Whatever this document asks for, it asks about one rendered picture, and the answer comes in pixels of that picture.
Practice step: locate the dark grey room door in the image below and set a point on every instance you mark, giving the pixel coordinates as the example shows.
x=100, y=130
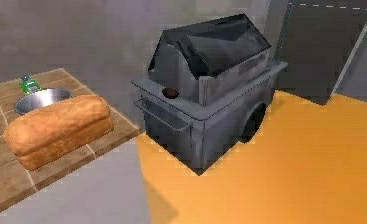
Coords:
x=319, y=50

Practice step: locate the green bottle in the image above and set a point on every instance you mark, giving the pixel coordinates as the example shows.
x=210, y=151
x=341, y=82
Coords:
x=29, y=85

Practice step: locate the dark brown steak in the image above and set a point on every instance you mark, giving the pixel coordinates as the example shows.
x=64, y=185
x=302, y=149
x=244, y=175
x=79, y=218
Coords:
x=170, y=93

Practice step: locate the brown tiled counter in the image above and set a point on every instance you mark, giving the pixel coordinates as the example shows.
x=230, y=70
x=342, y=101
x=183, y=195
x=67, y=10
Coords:
x=11, y=180

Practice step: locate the grey metal grill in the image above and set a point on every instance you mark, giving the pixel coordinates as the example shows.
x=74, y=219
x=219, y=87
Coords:
x=211, y=113

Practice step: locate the brown bread loaf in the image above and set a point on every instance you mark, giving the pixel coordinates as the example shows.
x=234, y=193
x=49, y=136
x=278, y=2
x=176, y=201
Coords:
x=59, y=128

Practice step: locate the silver metal bowl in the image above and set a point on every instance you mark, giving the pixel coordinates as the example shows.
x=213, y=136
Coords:
x=44, y=98

